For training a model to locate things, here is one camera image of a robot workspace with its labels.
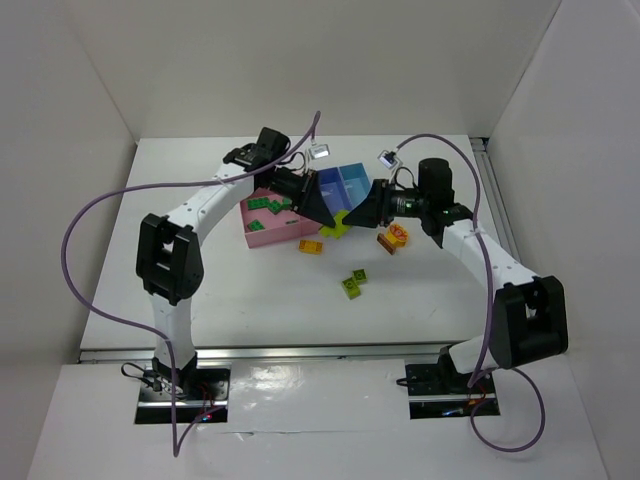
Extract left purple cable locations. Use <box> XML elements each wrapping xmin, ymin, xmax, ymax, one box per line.
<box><xmin>60</xmin><ymin>110</ymin><xmax>331</xmax><ymax>457</ymax></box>

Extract large lime lego brick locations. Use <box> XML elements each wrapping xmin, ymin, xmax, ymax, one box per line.
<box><xmin>318</xmin><ymin>210</ymin><xmax>351</xmax><ymax>239</ymax></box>

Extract yellow lego brick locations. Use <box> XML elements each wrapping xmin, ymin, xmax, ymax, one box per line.
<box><xmin>298</xmin><ymin>239</ymin><xmax>324</xmax><ymax>255</ymax></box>

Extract light blue bin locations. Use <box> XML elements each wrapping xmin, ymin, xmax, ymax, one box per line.
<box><xmin>338</xmin><ymin>163</ymin><xmax>371</xmax><ymax>211</ymax></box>

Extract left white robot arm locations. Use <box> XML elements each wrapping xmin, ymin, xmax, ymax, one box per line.
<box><xmin>136</xmin><ymin>127</ymin><xmax>335</xmax><ymax>390</ymax></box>

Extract aluminium rail right side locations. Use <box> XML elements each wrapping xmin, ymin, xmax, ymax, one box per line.
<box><xmin>469</xmin><ymin>137</ymin><xmax>521</xmax><ymax>262</ymax></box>

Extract dark blue bin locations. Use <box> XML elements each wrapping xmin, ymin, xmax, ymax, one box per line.
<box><xmin>318</xmin><ymin>167</ymin><xmax>352</xmax><ymax>215</ymax></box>

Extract aluminium rail front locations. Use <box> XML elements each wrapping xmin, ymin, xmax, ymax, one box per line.
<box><xmin>77</xmin><ymin>342</ymin><xmax>452</xmax><ymax>364</ymax></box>

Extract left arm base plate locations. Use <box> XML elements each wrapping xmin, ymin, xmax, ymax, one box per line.
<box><xmin>120</xmin><ymin>362</ymin><xmax>231</xmax><ymax>425</ymax></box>

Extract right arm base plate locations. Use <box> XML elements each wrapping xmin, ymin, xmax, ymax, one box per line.
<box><xmin>395</xmin><ymin>364</ymin><xmax>500</xmax><ymax>420</ymax></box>

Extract aluminium rail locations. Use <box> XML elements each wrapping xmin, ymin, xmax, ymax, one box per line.
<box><xmin>77</xmin><ymin>342</ymin><xmax>452</xmax><ymax>364</ymax></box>
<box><xmin>469</xmin><ymin>137</ymin><xmax>521</xmax><ymax>262</ymax></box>

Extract large pink bin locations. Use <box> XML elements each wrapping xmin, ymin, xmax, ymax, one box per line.
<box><xmin>240</xmin><ymin>189</ymin><xmax>321</xmax><ymax>248</ymax></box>

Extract dark green lego stack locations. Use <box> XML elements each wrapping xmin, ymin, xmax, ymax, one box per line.
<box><xmin>267</xmin><ymin>198</ymin><xmax>291</xmax><ymax>215</ymax></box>

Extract dark green curved lego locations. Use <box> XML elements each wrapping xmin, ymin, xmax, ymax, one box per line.
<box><xmin>246</xmin><ymin>220</ymin><xmax>265</xmax><ymax>232</ymax></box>

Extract lime lego pair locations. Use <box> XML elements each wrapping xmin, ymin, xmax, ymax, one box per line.
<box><xmin>341</xmin><ymin>269</ymin><xmax>368</xmax><ymax>300</ymax></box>

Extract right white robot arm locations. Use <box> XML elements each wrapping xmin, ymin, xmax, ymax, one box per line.
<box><xmin>343</xmin><ymin>158</ymin><xmax>568</xmax><ymax>385</ymax></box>

